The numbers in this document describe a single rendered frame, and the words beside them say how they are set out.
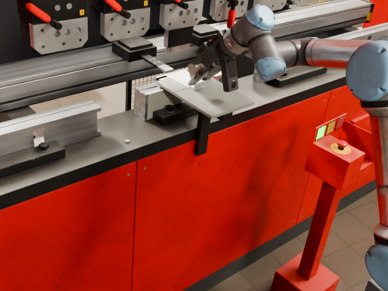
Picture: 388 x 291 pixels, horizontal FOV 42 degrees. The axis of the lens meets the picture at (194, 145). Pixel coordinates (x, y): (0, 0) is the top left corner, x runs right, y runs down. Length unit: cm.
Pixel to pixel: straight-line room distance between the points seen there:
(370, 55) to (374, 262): 44
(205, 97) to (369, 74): 63
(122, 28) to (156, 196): 56
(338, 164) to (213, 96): 53
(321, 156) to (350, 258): 89
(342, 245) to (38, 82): 169
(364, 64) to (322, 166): 85
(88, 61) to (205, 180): 58
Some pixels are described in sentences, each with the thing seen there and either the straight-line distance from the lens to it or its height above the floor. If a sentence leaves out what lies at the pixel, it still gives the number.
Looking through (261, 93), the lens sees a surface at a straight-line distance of 193.
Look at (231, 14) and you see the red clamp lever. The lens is 167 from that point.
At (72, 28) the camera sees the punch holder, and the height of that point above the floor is 123.
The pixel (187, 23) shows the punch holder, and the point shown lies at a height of 119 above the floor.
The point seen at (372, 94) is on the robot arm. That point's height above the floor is 128.
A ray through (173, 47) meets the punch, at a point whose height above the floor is 109.
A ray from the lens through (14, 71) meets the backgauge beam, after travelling 173.
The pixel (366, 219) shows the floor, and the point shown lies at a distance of 292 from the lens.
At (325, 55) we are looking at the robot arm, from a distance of 137.
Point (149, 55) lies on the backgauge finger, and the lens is 182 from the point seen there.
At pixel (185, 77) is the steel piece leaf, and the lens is 167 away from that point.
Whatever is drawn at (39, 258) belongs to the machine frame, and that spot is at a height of 61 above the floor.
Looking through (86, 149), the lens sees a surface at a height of 88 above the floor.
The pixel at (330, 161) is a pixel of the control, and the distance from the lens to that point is 185.
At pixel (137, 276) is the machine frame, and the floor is 32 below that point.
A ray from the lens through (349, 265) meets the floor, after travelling 260.
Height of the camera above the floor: 170
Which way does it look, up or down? 32 degrees down
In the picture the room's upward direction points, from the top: 6 degrees clockwise
